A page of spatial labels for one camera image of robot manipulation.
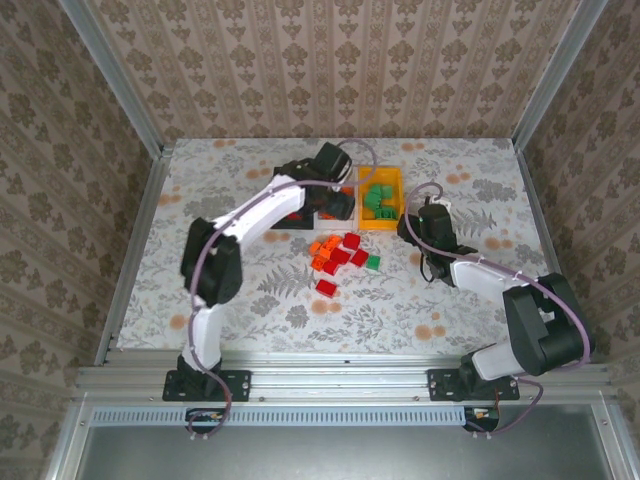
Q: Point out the orange lego brick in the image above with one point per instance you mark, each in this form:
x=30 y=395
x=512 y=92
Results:
x=320 y=261
x=327 y=216
x=316 y=247
x=331 y=243

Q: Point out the yellow-orange plastic bin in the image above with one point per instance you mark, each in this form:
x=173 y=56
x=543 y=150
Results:
x=385 y=225

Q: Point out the white plastic bin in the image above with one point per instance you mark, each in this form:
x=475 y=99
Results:
x=325 y=225

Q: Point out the red lego brick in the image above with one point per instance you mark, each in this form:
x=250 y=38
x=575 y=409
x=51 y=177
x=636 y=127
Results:
x=341 y=256
x=298 y=217
x=331 y=267
x=351 y=241
x=326 y=287
x=359 y=257

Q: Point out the black plastic bin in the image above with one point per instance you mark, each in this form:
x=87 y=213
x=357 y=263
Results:
x=300 y=226

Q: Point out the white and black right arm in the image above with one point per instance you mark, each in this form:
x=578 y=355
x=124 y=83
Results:
x=545 y=330

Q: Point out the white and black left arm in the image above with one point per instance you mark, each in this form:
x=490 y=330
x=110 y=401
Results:
x=260 y=215

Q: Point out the floral patterned table cover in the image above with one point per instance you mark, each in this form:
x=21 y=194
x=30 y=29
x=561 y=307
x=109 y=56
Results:
x=350 y=325

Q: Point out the grey metal sheet panel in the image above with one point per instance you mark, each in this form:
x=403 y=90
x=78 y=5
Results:
x=340 y=455

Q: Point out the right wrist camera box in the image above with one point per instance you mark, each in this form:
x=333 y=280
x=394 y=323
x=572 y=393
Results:
x=442 y=202

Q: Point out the aluminium table side rail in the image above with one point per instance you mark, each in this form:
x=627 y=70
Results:
x=137 y=250
x=542 y=225

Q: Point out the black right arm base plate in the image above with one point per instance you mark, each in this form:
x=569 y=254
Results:
x=442 y=385

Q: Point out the wide aluminium frame rail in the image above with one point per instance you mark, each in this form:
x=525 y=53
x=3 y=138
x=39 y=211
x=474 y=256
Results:
x=340 y=380

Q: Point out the aluminium frame post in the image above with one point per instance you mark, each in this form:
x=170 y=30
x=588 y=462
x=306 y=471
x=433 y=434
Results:
x=556 y=75
x=115 y=75

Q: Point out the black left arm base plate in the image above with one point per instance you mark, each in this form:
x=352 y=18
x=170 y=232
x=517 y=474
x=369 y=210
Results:
x=235 y=385

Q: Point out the aluminium lower frame bar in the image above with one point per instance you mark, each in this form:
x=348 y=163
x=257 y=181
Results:
x=67 y=440
x=616 y=440

